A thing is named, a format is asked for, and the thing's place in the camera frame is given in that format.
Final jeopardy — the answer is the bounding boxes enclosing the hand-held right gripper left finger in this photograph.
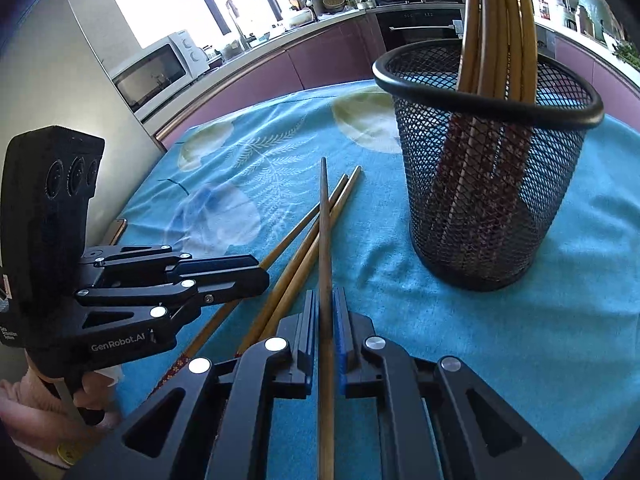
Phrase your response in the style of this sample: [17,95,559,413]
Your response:
[62,290,321,480]

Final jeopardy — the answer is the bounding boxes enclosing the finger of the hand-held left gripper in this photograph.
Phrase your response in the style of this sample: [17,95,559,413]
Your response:
[74,267,271,322]
[80,244,261,286]

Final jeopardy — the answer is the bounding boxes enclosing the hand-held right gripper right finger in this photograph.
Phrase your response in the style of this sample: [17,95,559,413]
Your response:
[334,287,583,480]

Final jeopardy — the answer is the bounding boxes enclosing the red-handled wooden chopstick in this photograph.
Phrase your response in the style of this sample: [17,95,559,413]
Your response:
[150,174,349,398]
[236,166,362,358]
[316,156,337,480]
[259,225,323,343]

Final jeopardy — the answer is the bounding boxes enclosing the black mesh holder cup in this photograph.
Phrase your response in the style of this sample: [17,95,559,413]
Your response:
[372,42,605,292]

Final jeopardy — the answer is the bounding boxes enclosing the bunch of wooden chopsticks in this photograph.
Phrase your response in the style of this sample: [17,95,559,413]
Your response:
[435,0,538,281]

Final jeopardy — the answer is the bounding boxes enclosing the person's left forearm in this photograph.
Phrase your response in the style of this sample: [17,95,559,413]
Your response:
[0,352,76,468]

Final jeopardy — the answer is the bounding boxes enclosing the person's left hand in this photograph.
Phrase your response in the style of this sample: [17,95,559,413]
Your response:
[72,366,123,418]

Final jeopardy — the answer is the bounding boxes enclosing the blue floral tablecloth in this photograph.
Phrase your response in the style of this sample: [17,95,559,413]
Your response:
[107,77,640,480]

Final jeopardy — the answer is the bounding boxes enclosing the white microwave oven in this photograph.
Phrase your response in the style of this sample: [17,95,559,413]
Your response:
[111,30,211,123]

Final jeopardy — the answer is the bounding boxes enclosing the pink kitchen base cabinets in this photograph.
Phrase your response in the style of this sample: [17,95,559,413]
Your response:
[537,22,640,133]
[152,12,388,148]

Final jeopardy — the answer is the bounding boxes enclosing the steel faucet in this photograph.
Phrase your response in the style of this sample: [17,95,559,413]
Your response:
[225,0,251,48]

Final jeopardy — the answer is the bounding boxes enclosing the black built-in oven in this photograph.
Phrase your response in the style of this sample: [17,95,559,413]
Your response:
[375,7,468,53]

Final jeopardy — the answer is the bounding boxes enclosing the green leafy vegetables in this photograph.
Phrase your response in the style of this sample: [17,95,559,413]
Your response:
[612,40,640,68]

